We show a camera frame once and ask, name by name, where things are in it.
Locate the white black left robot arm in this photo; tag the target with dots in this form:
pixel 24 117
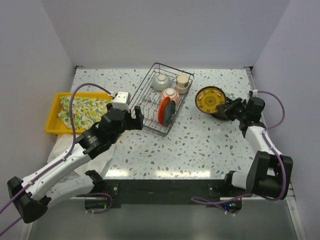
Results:
pixel 34 194

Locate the yellow brown patterned plate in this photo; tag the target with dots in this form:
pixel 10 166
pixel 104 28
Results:
pixel 209 98

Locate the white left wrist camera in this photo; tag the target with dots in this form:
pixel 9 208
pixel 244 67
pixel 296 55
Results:
pixel 122 101

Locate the white towel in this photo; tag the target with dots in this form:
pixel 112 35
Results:
pixel 98 164

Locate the beige ceramic cup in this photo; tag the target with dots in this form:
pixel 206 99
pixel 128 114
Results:
pixel 182 82

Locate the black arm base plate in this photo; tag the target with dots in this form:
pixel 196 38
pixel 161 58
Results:
pixel 158 192

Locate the celadon green bowl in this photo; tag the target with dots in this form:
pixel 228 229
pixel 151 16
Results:
pixel 160 82

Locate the orange red plate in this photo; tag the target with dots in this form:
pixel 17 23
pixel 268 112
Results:
pixel 162 108

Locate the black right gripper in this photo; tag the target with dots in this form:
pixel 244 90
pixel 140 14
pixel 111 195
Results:
pixel 226 109

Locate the yellow plastic tray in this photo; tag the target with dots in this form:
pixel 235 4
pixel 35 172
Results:
pixel 54 125

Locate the aluminium frame rail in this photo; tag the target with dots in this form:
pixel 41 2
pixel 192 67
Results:
pixel 291 202

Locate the lemon print cloth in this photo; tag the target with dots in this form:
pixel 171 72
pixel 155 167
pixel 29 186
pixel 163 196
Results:
pixel 85 111

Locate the teal blue plate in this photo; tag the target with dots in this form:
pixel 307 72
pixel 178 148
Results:
pixel 169 112

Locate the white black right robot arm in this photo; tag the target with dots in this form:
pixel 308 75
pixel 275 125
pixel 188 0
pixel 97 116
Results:
pixel 270 172

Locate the black wire dish rack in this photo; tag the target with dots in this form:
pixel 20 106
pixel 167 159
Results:
pixel 149 99

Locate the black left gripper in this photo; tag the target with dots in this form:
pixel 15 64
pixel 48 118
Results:
pixel 135 123

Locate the red white patterned bowl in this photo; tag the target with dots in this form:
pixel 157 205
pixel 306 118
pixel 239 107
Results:
pixel 172 93

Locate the celadon green flower plate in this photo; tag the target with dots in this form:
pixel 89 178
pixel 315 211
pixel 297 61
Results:
pixel 230 96

